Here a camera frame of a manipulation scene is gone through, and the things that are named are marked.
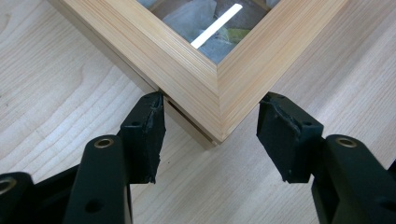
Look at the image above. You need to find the pale grey tea bag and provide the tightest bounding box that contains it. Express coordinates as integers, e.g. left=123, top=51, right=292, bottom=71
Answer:
left=162, top=0, right=218, bottom=44
left=197, top=37, right=238, bottom=65

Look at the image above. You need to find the wooden box with glass lid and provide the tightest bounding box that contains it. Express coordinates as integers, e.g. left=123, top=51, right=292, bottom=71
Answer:
left=46, top=0, right=349, bottom=151

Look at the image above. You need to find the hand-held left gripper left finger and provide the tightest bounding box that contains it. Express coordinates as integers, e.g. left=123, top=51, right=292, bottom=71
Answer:
left=119, top=91, right=167, bottom=185

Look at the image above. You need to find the green tea bag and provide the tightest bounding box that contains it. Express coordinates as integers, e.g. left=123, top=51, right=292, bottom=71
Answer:
left=223, top=27, right=252, bottom=45

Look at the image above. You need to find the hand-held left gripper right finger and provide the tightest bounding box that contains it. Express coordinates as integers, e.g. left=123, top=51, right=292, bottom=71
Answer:
left=256, top=91, right=325, bottom=184

